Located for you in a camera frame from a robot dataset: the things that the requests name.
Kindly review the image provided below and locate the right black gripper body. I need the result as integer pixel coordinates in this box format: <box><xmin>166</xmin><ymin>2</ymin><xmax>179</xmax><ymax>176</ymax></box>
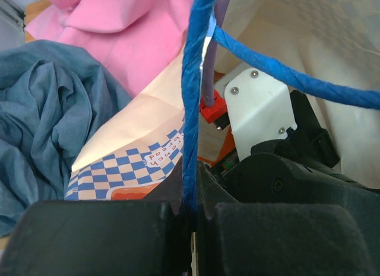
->
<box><xmin>223</xmin><ymin>90</ymin><xmax>379</xmax><ymax>252</ymax></box>

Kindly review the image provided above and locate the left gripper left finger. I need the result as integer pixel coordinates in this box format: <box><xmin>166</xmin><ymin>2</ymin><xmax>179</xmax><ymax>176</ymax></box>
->
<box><xmin>1</xmin><ymin>163</ymin><xmax>190</xmax><ymax>275</ymax></box>

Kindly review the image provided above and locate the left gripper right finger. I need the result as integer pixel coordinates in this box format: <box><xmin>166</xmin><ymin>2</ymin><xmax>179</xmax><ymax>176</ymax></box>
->
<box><xmin>197</xmin><ymin>163</ymin><xmax>376</xmax><ymax>275</ymax></box>

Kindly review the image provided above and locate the orange snack pack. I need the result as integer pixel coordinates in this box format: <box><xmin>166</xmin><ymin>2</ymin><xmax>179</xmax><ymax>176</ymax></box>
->
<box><xmin>198</xmin><ymin>129</ymin><xmax>235</xmax><ymax>166</ymax></box>

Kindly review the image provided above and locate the blue crumpled cloth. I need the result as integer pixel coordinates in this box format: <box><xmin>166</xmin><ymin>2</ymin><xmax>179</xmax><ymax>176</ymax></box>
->
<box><xmin>1</xmin><ymin>40</ymin><xmax>131</xmax><ymax>236</ymax></box>

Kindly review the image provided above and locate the pink t-shirt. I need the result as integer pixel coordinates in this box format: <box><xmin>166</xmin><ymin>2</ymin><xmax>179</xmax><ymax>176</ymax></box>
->
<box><xmin>26</xmin><ymin>0</ymin><xmax>194</xmax><ymax>97</ymax></box>

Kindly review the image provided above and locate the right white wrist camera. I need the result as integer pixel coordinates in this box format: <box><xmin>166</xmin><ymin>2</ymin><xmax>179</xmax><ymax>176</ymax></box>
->
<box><xmin>215</xmin><ymin>62</ymin><xmax>297</xmax><ymax>161</ymax></box>

